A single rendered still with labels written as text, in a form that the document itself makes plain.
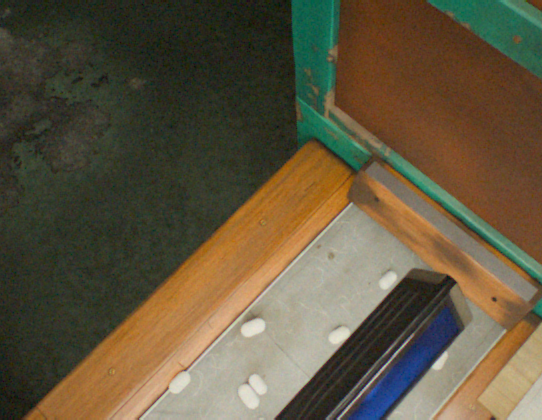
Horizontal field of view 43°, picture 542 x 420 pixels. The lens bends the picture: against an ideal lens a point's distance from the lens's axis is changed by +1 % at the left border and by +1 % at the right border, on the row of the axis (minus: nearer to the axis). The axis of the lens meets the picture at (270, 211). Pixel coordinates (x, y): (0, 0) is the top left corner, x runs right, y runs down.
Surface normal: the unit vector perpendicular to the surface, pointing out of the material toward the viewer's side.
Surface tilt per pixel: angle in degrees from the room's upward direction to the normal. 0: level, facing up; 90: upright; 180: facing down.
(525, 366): 0
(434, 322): 58
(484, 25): 90
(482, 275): 66
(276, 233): 0
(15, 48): 0
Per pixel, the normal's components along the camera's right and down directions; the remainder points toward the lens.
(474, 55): -0.69, 0.69
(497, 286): -0.65, 0.47
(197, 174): -0.06, -0.37
